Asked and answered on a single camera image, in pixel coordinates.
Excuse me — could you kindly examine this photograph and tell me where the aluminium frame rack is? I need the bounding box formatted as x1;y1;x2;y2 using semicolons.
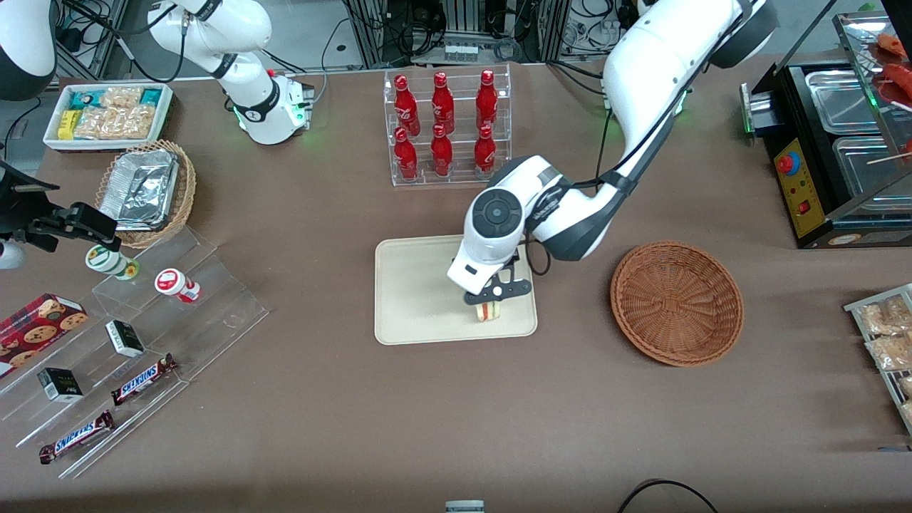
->
342;0;571;68

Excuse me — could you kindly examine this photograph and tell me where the light wicker basket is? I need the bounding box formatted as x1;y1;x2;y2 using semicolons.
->
95;140;197;249

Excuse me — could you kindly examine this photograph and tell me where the steel warmer pan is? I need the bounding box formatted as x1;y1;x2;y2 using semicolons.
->
832;135;912;197
805;69;881;135

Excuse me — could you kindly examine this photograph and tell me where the red cola bottle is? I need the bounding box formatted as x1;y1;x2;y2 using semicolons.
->
473;125;497;180
430;123;455;178
431;71;455;135
475;69;499;133
393;127;420;182
393;74;421;138

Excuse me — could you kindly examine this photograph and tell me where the brown round wicker basket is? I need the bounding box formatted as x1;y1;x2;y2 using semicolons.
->
610;240;745;368

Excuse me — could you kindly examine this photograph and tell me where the green label yogurt bottle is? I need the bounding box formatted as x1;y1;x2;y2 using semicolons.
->
85;244;140;281

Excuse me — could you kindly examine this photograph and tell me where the beige plastic tray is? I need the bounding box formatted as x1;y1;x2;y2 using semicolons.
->
375;231;538;346

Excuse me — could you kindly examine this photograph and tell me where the large clear cracker bag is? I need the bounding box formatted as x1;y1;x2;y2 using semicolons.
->
73;105;157;141

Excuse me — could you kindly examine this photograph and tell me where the snickers chocolate bar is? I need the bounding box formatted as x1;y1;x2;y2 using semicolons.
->
38;410;115;465
110;353;179;407

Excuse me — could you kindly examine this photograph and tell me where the clear acrylic bottle rack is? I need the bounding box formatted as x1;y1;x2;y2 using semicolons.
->
383;63;512;187

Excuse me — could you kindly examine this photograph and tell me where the red cookie box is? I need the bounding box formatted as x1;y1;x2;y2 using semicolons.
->
0;293;90;378

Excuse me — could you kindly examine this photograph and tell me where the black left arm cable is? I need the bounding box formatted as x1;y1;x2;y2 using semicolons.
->
522;43;708;277

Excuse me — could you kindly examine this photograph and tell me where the red label yogurt bottle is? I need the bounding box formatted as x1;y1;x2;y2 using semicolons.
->
155;268;202;304

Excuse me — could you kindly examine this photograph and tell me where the small black box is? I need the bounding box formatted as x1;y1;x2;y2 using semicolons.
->
37;367;84;403
105;320;145;358

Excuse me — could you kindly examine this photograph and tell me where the black cable loop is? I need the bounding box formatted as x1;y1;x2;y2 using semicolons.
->
616;479;717;513

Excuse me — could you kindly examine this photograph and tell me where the right black camera mount bracket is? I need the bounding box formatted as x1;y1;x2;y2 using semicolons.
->
27;216;73;252

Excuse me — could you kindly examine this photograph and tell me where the black hot dog warmer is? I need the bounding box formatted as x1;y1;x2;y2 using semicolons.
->
740;11;912;249

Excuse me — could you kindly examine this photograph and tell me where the white rectangular snack bin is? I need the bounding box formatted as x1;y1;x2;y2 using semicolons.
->
43;83;174;152

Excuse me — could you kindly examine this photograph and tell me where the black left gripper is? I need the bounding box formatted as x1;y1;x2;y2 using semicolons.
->
501;249;532;284

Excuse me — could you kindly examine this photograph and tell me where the aluminium foil container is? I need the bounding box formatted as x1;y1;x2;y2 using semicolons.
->
98;148;180;232

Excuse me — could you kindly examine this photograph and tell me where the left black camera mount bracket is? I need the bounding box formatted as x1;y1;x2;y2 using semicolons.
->
465;278;534;306

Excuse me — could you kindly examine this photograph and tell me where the clear acrylic stepped display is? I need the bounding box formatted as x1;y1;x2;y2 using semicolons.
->
0;224;270;480

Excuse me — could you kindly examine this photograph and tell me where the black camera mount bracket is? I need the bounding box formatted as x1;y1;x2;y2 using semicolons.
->
465;278;534;306
27;216;73;252

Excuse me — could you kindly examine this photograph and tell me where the metal snack tray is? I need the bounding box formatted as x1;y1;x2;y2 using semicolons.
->
844;283;912;435

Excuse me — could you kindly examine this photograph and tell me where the clear bag of crackers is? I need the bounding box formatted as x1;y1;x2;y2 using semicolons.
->
859;296;912;336
866;333;912;371

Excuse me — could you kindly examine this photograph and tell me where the small clear cracker bag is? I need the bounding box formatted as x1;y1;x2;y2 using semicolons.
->
99;86;144;108

